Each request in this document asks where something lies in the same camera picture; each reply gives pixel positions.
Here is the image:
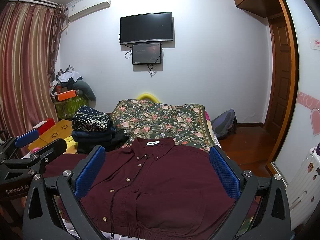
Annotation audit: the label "maroon button shirt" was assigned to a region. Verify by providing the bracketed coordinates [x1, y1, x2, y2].
[43, 136, 259, 240]

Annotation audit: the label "patterned navy folded cloth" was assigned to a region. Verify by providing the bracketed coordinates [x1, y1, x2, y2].
[72, 106, 111, 132]

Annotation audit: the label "green storage box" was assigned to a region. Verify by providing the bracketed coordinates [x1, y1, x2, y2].
[54, 96, 88, 119]

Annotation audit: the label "yellow headboard object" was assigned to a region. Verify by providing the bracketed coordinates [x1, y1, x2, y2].
[137, 93, 160, 103]

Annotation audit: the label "dark blue folded clothes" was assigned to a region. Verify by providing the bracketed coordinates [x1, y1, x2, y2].
[72, 127, 129, 154]

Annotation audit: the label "red box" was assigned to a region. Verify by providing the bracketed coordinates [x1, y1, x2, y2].
[32, 118, 55, 135]

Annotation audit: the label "floral bed cover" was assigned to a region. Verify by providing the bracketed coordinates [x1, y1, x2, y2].
[111, 99, 220, 152]

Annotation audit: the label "grey cloth pile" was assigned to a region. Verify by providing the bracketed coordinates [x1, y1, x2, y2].
[60, 79, 96, 101]

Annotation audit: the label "orange box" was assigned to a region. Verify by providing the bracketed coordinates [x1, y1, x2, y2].
[55, 90, 76, 102]

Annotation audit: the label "black wall television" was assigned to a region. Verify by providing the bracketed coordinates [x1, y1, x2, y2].
[120, 12, 174, 44]

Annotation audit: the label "grey purple backpack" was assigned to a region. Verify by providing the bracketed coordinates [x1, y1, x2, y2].
[211, 109, 237, 139]

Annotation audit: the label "striped pink curtain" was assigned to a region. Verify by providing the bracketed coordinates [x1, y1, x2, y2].
[1, 2, 66, 137]

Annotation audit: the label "white air conditioner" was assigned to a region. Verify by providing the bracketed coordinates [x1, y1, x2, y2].
[67, 0, 111, 22]

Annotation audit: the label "brown wooden door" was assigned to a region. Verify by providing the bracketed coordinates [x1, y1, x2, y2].
[265, 15, 291, 139]

